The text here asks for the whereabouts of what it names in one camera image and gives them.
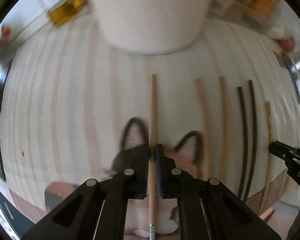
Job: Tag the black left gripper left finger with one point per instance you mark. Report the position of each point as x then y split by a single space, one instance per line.
96 210

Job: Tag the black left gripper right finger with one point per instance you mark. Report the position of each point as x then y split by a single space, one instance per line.
207 209

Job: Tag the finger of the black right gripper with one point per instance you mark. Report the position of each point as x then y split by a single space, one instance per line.
291 157

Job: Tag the light wooden chopstick silver tip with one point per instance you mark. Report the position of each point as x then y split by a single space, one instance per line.
152 177

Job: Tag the pale speckled chopstick gold bands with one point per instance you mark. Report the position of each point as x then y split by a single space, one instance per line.
270 159

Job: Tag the dark black chopstick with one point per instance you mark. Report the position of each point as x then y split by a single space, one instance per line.
254 142

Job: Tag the tan wooden chopstick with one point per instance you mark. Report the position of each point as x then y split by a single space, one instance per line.
206 130

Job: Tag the amber wooden chopstick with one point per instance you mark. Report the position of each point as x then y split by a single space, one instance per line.
224 150

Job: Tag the striped cat face placemat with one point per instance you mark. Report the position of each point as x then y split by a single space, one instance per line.
73 106

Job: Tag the yellow oil bottle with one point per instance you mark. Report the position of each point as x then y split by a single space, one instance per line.
66 8

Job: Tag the white cylindrical utensil holder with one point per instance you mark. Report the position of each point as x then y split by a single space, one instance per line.
150 26

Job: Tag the orange capped bottle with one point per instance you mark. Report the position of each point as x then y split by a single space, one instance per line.
5 32

